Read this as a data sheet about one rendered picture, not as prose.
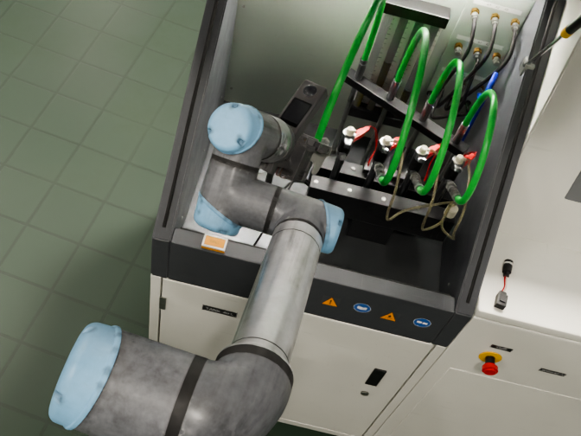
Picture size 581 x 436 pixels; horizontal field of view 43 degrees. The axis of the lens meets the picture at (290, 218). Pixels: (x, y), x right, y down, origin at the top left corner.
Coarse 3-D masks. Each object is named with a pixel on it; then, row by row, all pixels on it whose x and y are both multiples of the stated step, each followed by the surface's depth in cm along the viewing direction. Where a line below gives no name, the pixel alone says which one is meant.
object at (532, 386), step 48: (576, 0) 142; (576, 48) 136; (576, 96) 142; (528, 144) 151; (576, 144) 149; (528, 192) 159; (576, 240) 165; (480, 336) 162; (528, 336) 158; (432, 384) 186; (480, 384) 181; (528, 384) 176; (576, 384) 172; (384, 432) 218; (432, 432) 211; (480, 432) 204; (528, 432) 198; (576, 432) 193
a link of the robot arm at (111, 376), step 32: (96, 352) 76; (128, 352) 77; (160, 352) 78; (64, 384) 75; (96, 384) 75; (128, 384) 75; (160, 384) 75; (192, 384) 76; (64, 416) 76; (96, 416) 75; (128, 416) 75; (160, 416) 75
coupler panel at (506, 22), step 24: (480, 0) 156; (504, 0) 155; (528, 0) 154; (456, 24) 162; (480, 24) 161; (504, 24) 159; (456, 48) 164; (480, 48) 166; (504, 48) 165; (480, 72) 171
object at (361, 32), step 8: (376, 0) 133; (384, 0) 143; (376, 8) 132; (384, 8) 148; (368, 16) 130; (376, 16) 152; (368, 24) 130; (376, 24) 154; (360, 32) 129; (376, 32) 156; (360, 40) 129; (368, 40) 159; (352, 48) 128; (368, 48) 161; (352, 56) 128; (344, 64) 128; (344, 72) 128; (336, 80) 128; (344, 80) 129; (336, 88) 128; (336, 96) 129; (328, 104) 129; (328, 112) 129; (328, 120) 130; (320, 128) 131; (320, 136) 132
